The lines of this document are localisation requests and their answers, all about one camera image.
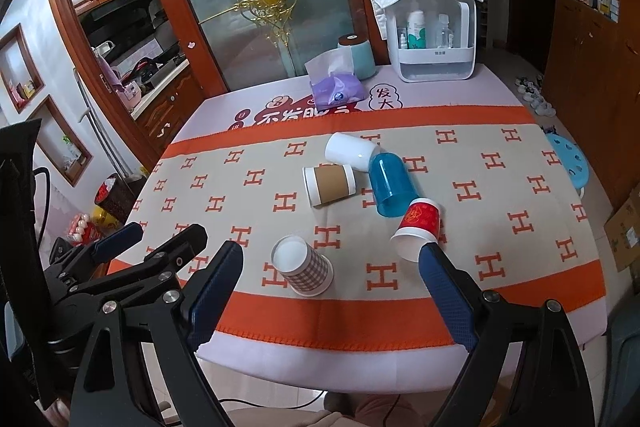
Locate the clear plastic bottle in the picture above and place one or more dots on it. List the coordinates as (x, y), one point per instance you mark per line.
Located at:
(444, 36)

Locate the white desktop storage box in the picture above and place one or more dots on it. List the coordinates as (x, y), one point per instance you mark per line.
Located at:
(429, 64)

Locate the grey checkered paper cup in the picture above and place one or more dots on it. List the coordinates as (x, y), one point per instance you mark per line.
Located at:
(309, 273)

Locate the blue translucent plastic cup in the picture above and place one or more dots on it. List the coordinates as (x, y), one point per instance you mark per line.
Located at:
(391, 185)

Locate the white printed table cover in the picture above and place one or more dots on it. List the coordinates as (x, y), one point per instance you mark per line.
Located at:
(380, 371)

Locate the brown sleeve paper cup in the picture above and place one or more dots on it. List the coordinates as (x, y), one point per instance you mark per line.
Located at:
(329, 183)

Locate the purple tissue pack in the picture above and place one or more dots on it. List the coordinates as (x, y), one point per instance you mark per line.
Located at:
(332, 80)

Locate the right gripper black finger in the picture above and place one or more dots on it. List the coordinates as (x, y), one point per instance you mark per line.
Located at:
(154, 275)

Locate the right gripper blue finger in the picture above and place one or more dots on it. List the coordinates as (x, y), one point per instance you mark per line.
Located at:
(112, 246)

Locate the orange beige H-pattern cloth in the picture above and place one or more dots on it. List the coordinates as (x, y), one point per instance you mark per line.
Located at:
(510, 218)

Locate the cardboard box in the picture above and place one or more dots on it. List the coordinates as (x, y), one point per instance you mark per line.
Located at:
(623, 231)

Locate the teal cylindrical canister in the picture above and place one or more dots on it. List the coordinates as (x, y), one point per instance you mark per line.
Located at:
(362, 55)

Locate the teal white bottle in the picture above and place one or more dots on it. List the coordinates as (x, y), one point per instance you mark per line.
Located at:
(416, 34)

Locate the brown wooden cabinet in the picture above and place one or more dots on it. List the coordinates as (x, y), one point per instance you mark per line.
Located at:
(592, 80)

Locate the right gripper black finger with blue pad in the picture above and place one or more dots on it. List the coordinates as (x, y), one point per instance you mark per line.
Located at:
(113, 387)
(550, 386)

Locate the red paper cup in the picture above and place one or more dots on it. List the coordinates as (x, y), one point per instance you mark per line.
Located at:
(420, 225)

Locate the blue plastic stool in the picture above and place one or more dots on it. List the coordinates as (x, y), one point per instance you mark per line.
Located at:
(573, 160)

